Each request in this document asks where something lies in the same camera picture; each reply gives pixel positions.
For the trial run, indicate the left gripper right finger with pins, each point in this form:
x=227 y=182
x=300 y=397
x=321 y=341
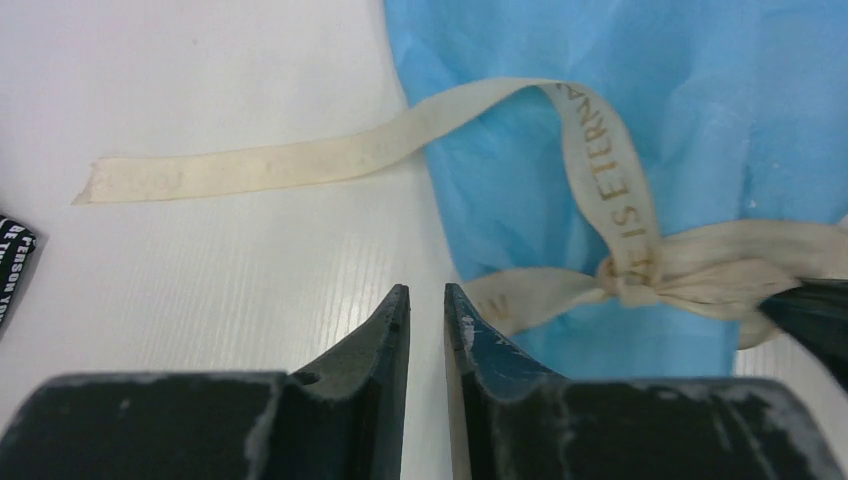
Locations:
x=513 y=418

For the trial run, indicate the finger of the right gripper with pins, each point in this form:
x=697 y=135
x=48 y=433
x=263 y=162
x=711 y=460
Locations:
x=815 y=315

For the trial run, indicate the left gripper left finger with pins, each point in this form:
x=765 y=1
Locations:
x=341 y=416

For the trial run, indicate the cream ribbon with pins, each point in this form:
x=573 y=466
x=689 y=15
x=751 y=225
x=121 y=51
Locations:
x=720 y=271

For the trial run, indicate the blue wrapping paper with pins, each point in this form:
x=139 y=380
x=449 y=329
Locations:
x=737 y=109

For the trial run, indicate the black printed garment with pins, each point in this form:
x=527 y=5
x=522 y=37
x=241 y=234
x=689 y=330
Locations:
x=18 y=243

